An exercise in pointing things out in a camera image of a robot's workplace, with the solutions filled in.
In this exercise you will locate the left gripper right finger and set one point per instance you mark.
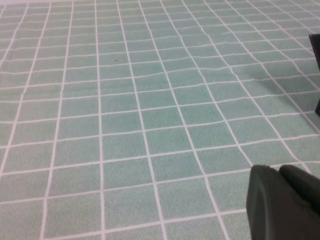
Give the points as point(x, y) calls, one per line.
point(305, 187)

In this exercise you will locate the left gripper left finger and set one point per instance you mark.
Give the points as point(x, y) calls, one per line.
point(265, 212)

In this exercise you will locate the black printed glasses case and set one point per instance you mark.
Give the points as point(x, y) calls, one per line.
point(316, 62)

